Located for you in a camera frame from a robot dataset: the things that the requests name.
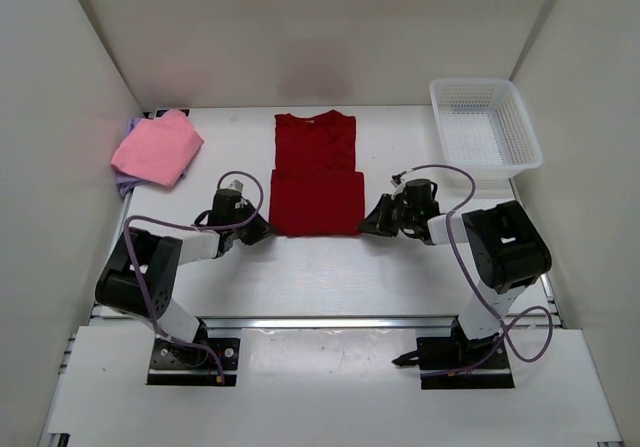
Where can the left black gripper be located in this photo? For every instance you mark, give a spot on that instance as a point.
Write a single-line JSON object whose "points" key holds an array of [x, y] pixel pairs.
{"points": [[262, 229]]}

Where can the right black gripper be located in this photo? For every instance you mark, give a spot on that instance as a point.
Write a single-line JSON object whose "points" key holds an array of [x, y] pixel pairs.
{"points": [[379, 222]]}

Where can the red t shirt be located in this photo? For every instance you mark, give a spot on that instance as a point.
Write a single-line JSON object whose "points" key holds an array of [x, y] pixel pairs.
{"points": [[316, 189]]}

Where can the pink t shirt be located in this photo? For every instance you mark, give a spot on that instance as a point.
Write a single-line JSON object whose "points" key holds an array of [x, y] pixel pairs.
{"points": [[155, 149]]}

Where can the purple t shirt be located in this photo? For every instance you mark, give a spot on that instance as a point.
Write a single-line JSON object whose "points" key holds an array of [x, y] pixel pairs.
{"points": [[125, 179]]}

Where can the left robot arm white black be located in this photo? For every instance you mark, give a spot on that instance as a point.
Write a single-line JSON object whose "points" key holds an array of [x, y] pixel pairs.
{"points": [[139, 276]]}

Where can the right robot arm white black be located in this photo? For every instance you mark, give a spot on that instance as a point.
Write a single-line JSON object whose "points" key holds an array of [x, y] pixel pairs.
{"points": [[508, 253]]}

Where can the white plastic basket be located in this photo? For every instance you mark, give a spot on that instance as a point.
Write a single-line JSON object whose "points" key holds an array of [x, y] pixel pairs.
{"points": [[484, 129]]}

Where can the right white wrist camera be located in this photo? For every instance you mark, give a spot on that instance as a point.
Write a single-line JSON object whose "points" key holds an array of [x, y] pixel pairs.
{"points": [[399, 185]]}

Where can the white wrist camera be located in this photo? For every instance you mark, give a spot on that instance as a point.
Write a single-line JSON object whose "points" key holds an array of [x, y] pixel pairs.
{"points": [[236, 185], [399, 185]]}

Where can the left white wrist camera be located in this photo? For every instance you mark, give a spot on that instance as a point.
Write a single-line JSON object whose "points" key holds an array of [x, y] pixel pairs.
{"points": [[236, 185]]}

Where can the aluminium rail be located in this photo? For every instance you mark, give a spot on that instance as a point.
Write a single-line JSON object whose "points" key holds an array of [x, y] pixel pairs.
{"points": [[272, 323]]}

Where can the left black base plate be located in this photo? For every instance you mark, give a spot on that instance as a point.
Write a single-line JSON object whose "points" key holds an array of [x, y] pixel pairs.
{"points": [[173, 365]]}

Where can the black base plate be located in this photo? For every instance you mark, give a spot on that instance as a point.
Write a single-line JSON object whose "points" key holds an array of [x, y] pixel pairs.
{"points": [[442, 369], [173, 365]]}

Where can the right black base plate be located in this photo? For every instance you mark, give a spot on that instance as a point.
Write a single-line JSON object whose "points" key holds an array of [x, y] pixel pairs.
{"points": [[442, 369]]}

